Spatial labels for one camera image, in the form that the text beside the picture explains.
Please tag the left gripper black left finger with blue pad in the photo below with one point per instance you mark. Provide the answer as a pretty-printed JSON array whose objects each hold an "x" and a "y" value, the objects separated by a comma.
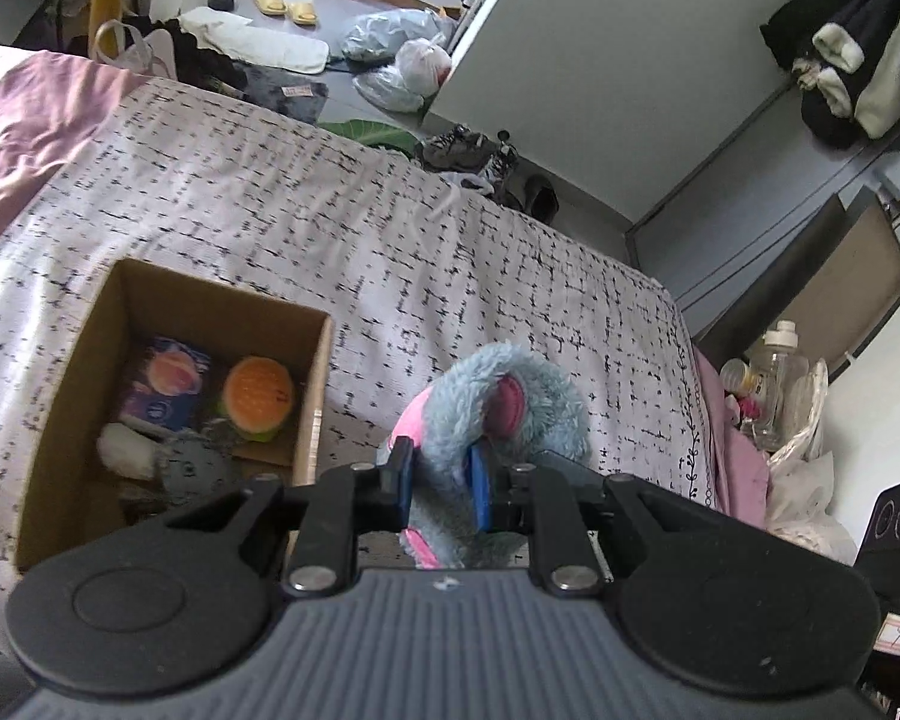
[{"x": 345, "y": 503}]

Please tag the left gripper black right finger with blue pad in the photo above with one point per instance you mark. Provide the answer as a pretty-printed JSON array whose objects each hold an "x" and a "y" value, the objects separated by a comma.
[{"x": 536, "y": 496}]

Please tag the grey plush mouse toy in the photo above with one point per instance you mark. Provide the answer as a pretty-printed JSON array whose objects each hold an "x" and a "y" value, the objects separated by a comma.
[{"x": 511, "y": 399}]

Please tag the orange burger plush toy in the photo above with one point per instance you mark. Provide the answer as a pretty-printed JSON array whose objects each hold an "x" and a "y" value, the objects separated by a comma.
[{"x": 257, "y": 398}]

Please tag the grey-blue knitted plush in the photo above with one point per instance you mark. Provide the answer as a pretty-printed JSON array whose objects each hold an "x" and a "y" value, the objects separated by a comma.
[{"x": 195, "y": 463}]

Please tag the blue Vinda tissue pack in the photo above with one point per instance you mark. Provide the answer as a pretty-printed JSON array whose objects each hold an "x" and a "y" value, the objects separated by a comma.
[{"x": 165, "y": 389}]

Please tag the black and white furry toy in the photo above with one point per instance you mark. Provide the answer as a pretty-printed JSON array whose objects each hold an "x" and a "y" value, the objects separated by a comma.
[{"x": 129, "y": 456}]

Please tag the white black patterned bed sheet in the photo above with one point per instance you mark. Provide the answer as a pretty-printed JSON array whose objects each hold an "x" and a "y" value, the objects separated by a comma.
[{"x": 416, "y": 274}]

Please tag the clear bottle white cap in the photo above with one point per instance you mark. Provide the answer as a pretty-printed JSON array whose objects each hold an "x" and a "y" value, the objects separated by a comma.
[{"x": 778, "y": 359}]

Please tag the white crumpled plastic bag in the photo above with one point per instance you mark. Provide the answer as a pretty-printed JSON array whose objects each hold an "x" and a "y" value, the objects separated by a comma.
[{"x": 802, "y": 477}]

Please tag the brown cardboard box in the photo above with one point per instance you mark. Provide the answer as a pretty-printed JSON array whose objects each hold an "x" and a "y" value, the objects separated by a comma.
[{"x": 69, "y": 498}]

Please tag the clear plastic bag on floor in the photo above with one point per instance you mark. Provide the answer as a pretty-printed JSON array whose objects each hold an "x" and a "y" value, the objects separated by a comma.
[{"x": 385, "y": 88}]

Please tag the white plastic bag red print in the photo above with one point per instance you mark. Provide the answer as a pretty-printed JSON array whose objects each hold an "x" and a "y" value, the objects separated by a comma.
[{"x": 423, "y": 66}]

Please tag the grey plastic bag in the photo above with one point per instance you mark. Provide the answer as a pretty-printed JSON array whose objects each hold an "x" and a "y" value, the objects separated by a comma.
[{"x": 375, "y": 38}]

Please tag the white floor mat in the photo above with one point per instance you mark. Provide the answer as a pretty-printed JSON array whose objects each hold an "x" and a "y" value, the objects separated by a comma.
[{"x": 239, "y": 39}]

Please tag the yellow slipper right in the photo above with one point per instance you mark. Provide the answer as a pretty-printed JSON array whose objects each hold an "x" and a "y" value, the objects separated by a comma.
[{"x": 302, "y": 14}]

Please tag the yellow slipper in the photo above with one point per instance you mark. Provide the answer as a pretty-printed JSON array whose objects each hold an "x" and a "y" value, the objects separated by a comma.
[
  {"x": 302, "y": 14},
  {"x": 271, "y": 8}
]

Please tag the yellow slipper left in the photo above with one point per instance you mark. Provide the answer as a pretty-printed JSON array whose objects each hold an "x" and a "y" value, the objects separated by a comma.
[{"x": 271, "y": 8}]

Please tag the hanging black white clothes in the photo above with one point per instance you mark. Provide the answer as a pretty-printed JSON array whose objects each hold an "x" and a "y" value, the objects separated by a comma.
[{"x": 844, "y": 55}]

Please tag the brown board black frame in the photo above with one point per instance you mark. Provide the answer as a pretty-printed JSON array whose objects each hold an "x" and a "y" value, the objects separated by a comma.
[{"x": 838, "y": 280}]

